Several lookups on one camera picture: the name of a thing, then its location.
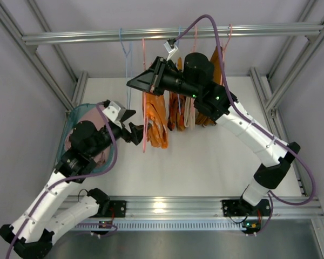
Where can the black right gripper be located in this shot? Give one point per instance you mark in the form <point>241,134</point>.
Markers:
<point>159,77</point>

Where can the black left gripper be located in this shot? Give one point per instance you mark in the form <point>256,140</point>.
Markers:
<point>125,132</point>

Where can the pink wire hanger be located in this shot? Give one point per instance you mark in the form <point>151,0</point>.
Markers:
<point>226,44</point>
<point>195,39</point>
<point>145,125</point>

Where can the orange white tie-dye trousers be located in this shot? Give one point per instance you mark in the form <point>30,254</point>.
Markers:
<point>157,133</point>

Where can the pink trousers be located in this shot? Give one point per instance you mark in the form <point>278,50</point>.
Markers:
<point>89,116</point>

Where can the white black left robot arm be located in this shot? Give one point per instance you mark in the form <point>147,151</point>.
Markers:
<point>34,233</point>

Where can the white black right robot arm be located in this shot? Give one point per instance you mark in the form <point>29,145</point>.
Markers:
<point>212,100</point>

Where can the orange brown patterned trousers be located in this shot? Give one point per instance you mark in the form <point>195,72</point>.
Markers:
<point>176,109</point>

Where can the beige trousers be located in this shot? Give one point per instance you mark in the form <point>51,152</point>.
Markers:
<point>189,113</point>

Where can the teal plastic basket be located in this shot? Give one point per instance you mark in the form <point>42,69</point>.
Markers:
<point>70,118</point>

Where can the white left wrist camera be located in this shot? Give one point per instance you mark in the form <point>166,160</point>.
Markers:
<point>113,110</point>

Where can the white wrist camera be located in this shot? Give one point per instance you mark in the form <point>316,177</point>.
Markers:
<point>113,110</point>
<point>172,49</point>

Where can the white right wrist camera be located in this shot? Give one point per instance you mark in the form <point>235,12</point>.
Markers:
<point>172,49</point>

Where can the aluminium left frame strut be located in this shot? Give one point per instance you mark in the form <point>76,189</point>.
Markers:
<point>10,25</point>

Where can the aluminium frame strut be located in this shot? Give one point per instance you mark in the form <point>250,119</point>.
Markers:
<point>292,97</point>
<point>10,25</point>

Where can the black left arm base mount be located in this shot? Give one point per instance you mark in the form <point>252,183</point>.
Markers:
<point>115,209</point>

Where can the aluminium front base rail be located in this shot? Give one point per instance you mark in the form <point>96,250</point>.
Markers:
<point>186,208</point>

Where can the grey slotted cable duct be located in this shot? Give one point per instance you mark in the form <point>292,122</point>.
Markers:
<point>175,225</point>

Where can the aluminium right frame strut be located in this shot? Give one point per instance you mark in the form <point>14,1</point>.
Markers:
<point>292,97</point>

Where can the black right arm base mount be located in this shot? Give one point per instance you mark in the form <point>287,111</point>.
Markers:
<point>241,208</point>

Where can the aluminium hanging rail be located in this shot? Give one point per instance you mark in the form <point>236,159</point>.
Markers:
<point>130,35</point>

